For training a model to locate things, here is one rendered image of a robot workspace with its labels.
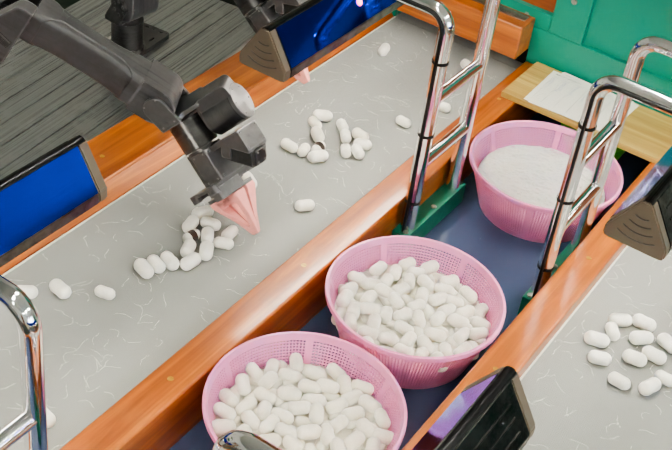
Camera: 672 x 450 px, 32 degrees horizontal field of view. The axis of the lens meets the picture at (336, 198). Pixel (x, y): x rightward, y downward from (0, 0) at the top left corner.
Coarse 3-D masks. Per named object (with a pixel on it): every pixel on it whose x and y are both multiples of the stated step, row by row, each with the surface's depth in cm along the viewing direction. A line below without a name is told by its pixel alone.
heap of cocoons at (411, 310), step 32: (352, 288) 177; (384, 288) 177; (416, 288) 181; (448, 288) 179; (352, 320) 171; (384, 320) 172; (416, 320) 173; (448, 320) 174; (480, 320) 174; (416, 352) 167; (448, 352) 168
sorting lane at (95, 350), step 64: (384, 64) 230; (384, 128) 212; (128, 192) 188; (192, 192) 191; (256, 192) 193; (320, 192) 195; (64, 256) 175; (128, 256) 177; (256, 256) 180; (0, 320) 163; (64, 320) 164; (128, 320) 166; (192, 320) 167; (0, 384) 154; (64, 384) 155; (128, 384) 156
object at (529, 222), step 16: (496, 128) 212; (528, 128) 214; (544, 128) 214; (560, 128) 214; (480, 144) 209; (496, 144) 213; (512, 144) 215; (528, 144) 215; (544, 144) 215; (560, 144) 215; (480, 160) 210; (592, 160) 212; (480, 176) 199; (608, 176) 208; (480, 192) 203; (496, 192) 196; (608, 192) 206; (496, 208) 200; (512, 208) 197; (528, 208) 194; (544, 208) 193; (496, 224) 203; (512, 224) 200; (528, 224) 198; (544, 224) 197; (576, 224) 198; (528, 240) 202; (544, 240) 201
